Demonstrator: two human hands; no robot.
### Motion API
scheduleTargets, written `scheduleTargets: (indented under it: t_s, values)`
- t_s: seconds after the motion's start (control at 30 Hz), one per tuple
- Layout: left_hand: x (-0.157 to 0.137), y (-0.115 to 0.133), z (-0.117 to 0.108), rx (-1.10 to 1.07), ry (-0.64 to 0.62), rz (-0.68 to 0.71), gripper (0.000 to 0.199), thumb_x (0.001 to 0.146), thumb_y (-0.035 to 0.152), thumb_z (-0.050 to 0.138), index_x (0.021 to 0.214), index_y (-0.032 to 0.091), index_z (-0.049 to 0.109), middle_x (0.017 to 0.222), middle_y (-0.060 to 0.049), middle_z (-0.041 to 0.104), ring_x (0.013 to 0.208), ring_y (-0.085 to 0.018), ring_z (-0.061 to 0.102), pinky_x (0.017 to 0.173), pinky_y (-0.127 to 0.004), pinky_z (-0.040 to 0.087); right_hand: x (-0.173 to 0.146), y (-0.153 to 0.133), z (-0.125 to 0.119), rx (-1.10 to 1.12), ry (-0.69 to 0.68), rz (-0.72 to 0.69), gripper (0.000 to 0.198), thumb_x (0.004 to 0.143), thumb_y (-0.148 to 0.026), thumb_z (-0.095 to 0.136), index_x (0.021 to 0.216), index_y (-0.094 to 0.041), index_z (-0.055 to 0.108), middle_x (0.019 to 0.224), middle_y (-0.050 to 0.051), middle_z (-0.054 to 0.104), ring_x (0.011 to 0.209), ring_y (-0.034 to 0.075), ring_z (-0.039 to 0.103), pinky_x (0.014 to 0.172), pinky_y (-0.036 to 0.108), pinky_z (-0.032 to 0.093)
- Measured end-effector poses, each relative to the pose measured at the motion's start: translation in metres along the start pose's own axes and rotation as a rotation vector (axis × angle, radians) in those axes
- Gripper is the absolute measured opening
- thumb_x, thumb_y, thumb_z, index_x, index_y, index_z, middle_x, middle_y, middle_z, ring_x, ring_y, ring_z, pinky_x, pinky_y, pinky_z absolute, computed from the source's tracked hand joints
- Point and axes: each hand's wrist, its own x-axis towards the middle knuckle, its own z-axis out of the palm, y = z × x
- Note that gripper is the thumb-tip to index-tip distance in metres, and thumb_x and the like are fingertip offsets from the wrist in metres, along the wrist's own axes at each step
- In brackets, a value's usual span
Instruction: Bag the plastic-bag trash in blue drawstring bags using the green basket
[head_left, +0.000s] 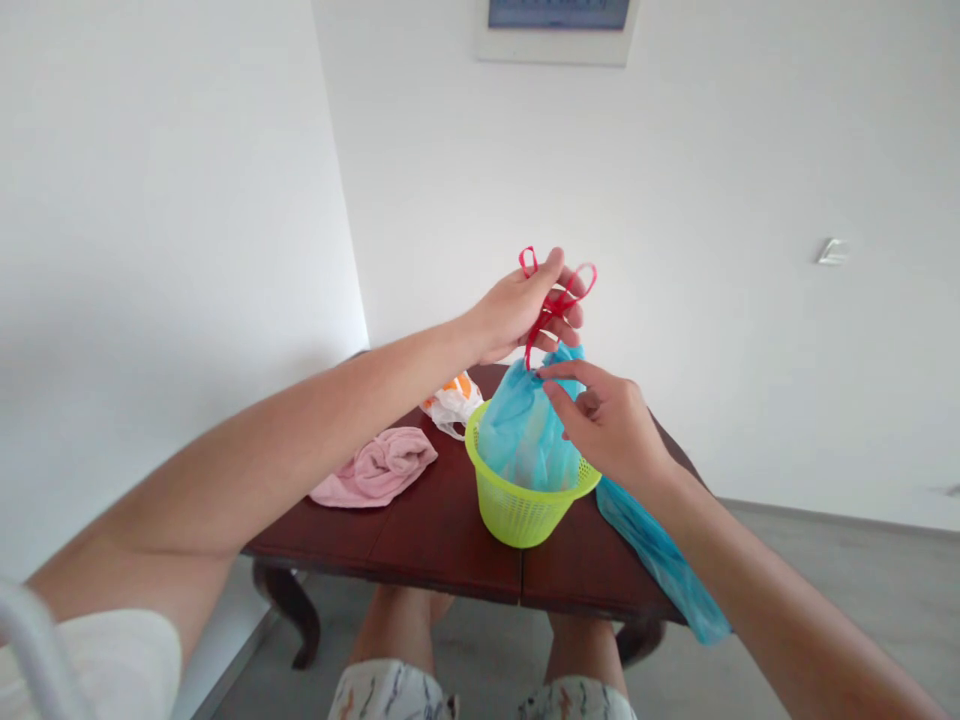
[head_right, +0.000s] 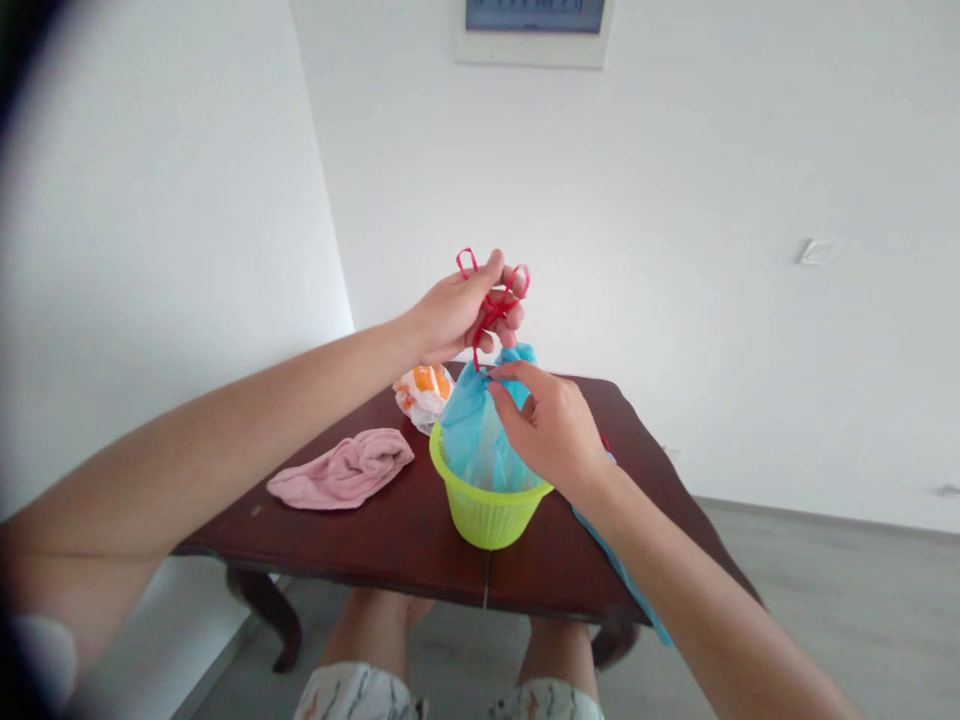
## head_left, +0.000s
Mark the person's left hand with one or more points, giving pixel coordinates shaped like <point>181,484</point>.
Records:
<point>510,315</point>

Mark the person's right hand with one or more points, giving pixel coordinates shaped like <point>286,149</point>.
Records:
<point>615,427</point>

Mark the person's left thumb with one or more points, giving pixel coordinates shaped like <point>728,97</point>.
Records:
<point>541,266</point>

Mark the person's right index finger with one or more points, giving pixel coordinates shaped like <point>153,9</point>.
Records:
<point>574,368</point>

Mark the person's right thumb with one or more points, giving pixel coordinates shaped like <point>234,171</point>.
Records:
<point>571,399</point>

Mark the person's left fingers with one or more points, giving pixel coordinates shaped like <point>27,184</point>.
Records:
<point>576,289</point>

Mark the white orange plastic bag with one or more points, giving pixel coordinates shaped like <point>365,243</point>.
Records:
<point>454,401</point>

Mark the green plastic mesh basket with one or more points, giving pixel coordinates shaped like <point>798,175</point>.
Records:
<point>517,514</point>

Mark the flat blue plastic bag strip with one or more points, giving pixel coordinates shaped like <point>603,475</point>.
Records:
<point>660,555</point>

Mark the dark red wooden table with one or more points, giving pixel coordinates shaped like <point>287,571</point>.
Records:
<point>427,532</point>

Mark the pink towel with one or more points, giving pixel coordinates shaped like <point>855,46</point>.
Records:
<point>375,469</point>

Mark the person's legs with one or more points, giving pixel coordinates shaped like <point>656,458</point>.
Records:
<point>390,637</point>

